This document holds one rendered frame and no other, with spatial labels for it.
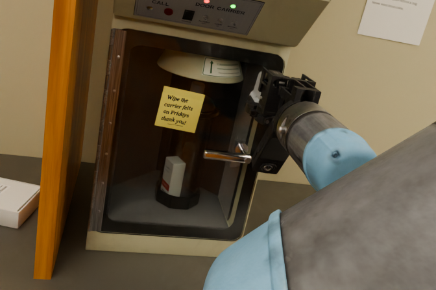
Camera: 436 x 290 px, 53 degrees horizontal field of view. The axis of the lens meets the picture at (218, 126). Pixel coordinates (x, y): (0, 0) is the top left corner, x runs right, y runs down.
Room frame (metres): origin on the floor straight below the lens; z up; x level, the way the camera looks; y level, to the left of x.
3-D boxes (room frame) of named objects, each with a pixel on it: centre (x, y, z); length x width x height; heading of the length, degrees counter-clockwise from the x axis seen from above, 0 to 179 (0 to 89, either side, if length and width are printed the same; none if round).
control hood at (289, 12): (0.72, 0.04, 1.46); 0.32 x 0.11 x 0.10; 104
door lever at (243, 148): (0.75, -0.03, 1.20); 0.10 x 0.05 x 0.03; 104
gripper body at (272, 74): (0.64, -0.10, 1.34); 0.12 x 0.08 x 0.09; 14
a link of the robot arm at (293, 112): (0.56, -0.11, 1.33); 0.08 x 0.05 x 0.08; 104
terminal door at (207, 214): (0.76, 0.05, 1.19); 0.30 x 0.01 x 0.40; 104
